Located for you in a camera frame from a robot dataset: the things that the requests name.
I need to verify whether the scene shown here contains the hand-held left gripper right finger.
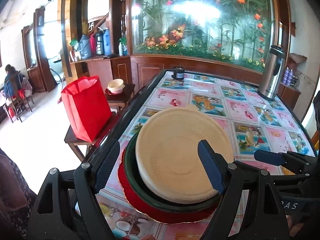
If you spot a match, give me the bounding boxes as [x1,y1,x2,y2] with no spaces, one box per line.
[197,140,290,240]

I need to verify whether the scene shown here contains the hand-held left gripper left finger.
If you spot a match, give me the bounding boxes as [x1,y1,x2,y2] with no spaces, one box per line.
[29,139,121,240]

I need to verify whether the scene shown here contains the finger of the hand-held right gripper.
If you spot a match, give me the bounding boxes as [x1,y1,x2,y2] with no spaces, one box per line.
[254,149,315,175]

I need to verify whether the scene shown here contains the green plastic basin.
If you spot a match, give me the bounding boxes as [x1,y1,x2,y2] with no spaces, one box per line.
[124,130,224,212]

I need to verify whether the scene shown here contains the cream bowl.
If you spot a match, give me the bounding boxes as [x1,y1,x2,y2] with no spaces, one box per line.
[135,105,234,204]

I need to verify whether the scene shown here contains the red glass plate with label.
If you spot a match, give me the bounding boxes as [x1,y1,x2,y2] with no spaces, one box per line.
[117,147,220,224]

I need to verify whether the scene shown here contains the stack of cream bowls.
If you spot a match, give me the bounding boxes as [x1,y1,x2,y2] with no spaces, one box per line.
[107,79,125,95]

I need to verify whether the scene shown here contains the wooden stool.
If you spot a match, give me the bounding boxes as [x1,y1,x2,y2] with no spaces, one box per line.
[64,112,120,161]
[104,84,135,110]

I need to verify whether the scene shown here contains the wooden low cabinet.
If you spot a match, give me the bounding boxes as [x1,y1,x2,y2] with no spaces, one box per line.
[277,81,302,110]

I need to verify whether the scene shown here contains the red gift bag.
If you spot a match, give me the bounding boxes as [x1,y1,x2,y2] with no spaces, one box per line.
[61,75,112,142]

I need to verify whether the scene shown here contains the fruit print tablecloth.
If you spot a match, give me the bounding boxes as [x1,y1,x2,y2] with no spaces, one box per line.
[96,71,315,240]

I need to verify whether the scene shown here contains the stainless steel thermos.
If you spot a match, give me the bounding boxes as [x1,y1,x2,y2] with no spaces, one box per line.
[257,45,285,102]

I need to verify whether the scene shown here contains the small black device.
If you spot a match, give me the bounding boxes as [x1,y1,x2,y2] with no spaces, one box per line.
[171,67,185,81]

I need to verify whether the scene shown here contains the red woven basket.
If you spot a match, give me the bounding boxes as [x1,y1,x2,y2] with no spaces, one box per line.
[287,52,307,70]

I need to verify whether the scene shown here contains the wooden counter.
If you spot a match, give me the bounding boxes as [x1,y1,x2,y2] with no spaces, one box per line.
[70,55,132,90]

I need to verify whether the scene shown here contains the wooden chair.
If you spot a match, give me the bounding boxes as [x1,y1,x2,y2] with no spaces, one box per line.
[2,90,34,123]

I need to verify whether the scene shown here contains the grey-blue thermos jug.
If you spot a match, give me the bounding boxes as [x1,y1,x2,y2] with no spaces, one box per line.
[77,34,92,60]

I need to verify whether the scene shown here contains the red thermos jug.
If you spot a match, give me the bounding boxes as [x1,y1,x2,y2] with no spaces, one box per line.
[89,34,97,55]

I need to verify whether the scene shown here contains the black thermos jug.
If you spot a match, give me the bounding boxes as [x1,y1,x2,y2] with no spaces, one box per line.
[94,30,105,56]

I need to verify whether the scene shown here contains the blue thermos jug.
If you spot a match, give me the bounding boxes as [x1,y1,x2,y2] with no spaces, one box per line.
[103,29,112,55]

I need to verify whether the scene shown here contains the flower scene glass panel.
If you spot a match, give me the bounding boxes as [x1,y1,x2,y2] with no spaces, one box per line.
[131,0,278,68]

